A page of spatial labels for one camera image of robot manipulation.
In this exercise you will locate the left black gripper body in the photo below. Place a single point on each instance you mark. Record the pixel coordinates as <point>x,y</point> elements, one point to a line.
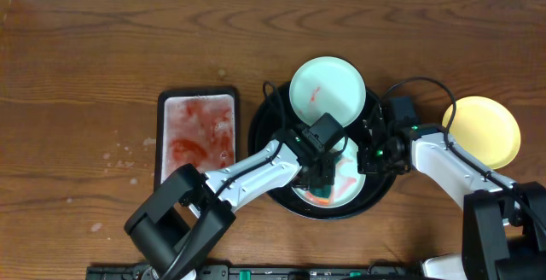
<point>322,174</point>

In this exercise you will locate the yellow plate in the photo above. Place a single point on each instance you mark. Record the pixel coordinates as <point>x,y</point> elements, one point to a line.
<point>486,130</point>

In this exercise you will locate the black rectangular soap tray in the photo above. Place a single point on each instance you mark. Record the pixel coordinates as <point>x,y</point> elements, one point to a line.
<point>197,125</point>

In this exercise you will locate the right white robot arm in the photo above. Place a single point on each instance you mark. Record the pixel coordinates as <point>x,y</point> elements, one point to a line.
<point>503,230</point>

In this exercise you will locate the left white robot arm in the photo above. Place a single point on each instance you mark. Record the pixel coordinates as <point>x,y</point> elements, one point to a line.
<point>181,222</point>

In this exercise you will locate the light blue plate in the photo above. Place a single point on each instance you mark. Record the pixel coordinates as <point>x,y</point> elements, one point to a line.
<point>327,85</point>
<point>348,182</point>

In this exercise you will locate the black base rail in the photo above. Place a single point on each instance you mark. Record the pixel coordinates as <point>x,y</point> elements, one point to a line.
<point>223,272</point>

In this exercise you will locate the green scrub sponge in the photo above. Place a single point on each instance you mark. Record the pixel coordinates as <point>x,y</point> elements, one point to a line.
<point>321,196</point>

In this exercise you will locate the light blue plate top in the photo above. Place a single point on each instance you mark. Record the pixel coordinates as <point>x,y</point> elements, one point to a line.
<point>327,85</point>

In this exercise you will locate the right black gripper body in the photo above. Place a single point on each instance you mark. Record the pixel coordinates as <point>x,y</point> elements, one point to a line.
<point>378,160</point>

